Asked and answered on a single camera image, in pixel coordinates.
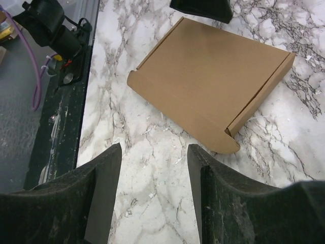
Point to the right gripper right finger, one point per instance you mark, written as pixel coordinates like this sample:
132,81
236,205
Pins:
233,208

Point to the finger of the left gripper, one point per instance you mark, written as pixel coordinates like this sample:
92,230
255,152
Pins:
219,10

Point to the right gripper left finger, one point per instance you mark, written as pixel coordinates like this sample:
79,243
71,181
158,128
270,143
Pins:
76,207

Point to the cardboard box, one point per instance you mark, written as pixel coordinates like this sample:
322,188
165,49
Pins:
209,81

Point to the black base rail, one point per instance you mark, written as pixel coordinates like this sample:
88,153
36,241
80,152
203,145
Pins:
57,139

